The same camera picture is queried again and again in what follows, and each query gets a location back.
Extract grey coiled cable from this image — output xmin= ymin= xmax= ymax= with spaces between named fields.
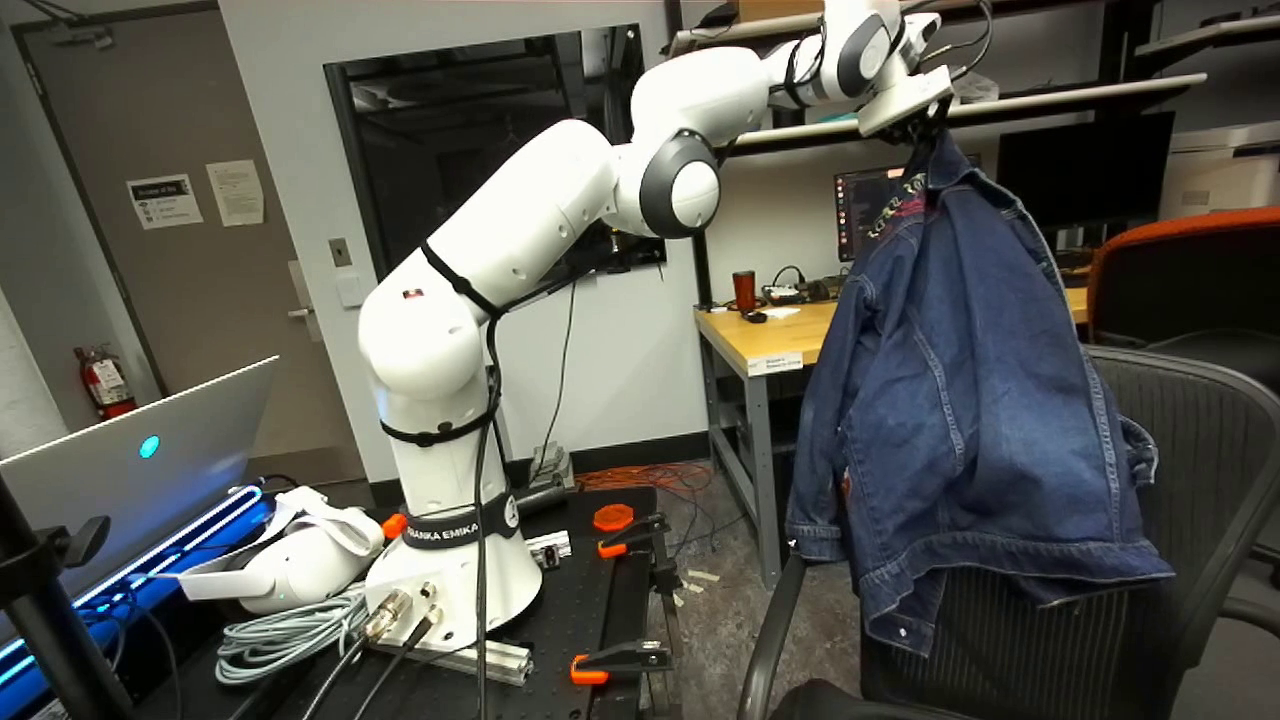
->
xmin=208 ymin=582 xmax=381 ymax=690

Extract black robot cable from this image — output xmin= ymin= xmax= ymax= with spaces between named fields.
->
xmin=415 ymin=239 xmax=510 ymax=720

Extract dark mesh office chair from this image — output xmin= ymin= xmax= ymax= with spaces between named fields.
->
xmin=736 ymin=341 xmax=1280 ymax=720

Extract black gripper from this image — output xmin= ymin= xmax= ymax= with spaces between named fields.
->
xmin=895 ymin=103 xmax=955 ymax=169

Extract silver laptop with glowing logo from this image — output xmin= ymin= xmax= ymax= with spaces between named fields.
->
xmin=0 ymin=351 xmax=286 ymax=599

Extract white VR headset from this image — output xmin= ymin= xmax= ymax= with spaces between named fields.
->
xmin=175 ymin=485 xmax=394 ymax=620

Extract silver metal connector bars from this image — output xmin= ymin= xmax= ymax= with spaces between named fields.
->
xmin=359 ymin=580 xmax=539 ymax=688

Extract dark monitor with coloured screen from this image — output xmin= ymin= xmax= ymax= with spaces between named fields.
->
xmin=827 ymin=164 xmax=939 ymax=268

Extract blue denim jacket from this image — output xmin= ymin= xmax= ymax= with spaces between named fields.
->
xmin=786 ymin=133 xmax=1182 ymax=660

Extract large black monitor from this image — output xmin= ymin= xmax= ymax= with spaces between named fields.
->
xmin=998 ymin=106 xmax=1182 ymax=233

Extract red fire extinguisher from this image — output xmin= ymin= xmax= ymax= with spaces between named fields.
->
xmin=74 ymin=344 xmax=141 ymax=425

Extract dark framed window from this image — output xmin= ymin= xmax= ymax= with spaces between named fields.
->
xmin=325 ymin=19 xmax=671 ymax=278

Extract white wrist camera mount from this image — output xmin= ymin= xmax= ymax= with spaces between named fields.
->
xmin=858 ymin=56 xmax=961 ymax=145

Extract plain white paper notice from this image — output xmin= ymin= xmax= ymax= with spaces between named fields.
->
xmin=205 ymin=156 xmax=268 ymax=233

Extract wall mounted shelf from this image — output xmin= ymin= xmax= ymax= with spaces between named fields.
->
xmin=659 ymin=0 xmax=1214 ymax=156

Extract orange black bar clamp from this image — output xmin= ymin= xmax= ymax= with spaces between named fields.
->
xmin=564 ymin=635 xmax=682 ymax=694
xmin=590 ymin=497 xmax=677 ymax=565

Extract white paper notice with header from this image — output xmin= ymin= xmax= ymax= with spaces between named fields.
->
xmin=123 ymin=169 xmax=208 ymax=236

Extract wooden top workbench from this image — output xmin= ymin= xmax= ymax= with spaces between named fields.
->
xmin=689 ymin=282 xmax=1102 ymax=590

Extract orange backed office chair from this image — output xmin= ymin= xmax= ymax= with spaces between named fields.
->
xmin=1084 ymin=202 xmax=1280 ymax=390

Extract grey door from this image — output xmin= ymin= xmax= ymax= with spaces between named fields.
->
xmin=10 ymin=2 xmax=370 ymax=491

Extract black tripod stand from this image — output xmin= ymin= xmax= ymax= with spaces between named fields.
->
xmin=0 ymin=476 xmax=141 ymax=720

